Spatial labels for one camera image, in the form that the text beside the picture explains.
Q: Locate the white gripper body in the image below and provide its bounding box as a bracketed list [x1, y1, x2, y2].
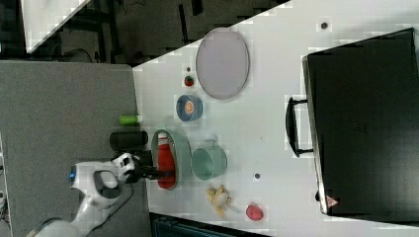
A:
[112, 153, 141, 185]

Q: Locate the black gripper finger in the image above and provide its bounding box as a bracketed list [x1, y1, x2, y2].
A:
[143, 174, 175, 181]
[143, 166, 160, 173]

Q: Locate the red ketchup bottle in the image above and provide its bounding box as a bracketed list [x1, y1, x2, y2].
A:
[157, 133, 176, 190]

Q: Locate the green oval strainer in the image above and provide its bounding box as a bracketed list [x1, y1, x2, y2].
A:
[151, 129, 192, 191]

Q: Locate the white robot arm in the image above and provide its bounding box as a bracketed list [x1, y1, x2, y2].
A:
[26, 153, 176, 237]

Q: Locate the black cylinder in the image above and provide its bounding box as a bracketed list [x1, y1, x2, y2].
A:
[110, 131, 148, 151]
[114, 150, 153, 166]

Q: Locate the green marker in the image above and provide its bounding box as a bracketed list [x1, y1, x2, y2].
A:
[119, 116, 143, 126]

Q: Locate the green metal cup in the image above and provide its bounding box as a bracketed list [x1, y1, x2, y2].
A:
[191, 139, 227, 181]

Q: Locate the peeled banana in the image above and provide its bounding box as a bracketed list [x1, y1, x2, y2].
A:
[206, 185, 232, 218]

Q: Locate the blue bowl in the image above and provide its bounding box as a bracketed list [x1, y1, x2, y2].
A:
[176, 95, 203, 122]

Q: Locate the orange slice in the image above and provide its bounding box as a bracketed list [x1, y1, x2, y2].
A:
[185, 101, 194, 115]

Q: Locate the small red strawberry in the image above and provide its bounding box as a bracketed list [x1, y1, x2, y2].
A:
[184, 76, 195, 87]

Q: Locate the large red strawberry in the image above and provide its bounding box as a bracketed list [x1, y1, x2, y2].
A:
[246, 204, 264, 221]

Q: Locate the lilac round plate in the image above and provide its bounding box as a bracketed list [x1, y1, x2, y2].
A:
[196, 28, 250, 100]

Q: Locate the black toaster oven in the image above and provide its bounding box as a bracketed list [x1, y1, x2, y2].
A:
[302, 28, 419, 226]

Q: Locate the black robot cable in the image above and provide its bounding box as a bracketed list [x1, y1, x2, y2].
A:
[98, 182, 135, 228]

